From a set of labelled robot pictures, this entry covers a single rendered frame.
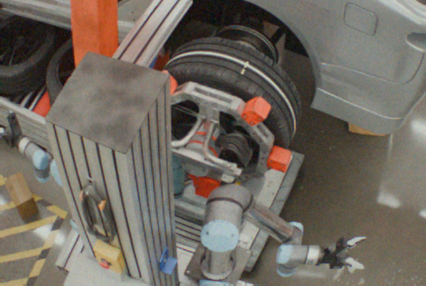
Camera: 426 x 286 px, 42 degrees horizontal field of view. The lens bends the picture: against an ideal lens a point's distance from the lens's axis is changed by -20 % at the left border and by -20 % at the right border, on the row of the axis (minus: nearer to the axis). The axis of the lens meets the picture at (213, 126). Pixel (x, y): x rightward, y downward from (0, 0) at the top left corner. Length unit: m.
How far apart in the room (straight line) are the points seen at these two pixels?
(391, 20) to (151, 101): 1.41
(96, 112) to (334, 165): 2.62
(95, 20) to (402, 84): 1.44
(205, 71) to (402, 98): 0.97
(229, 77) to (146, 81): 1.18
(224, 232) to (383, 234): 1.95
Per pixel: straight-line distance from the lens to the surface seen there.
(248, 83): 2.72
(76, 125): 1.50
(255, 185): 3.55
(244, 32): 3.17
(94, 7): 2.52
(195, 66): 2.77
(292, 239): 2.33
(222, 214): 2.01
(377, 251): 3.72
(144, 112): 1.51
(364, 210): 3.83
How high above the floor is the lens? 3.20
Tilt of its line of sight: 52 degrees down
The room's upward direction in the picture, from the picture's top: 3 degrees clockwise
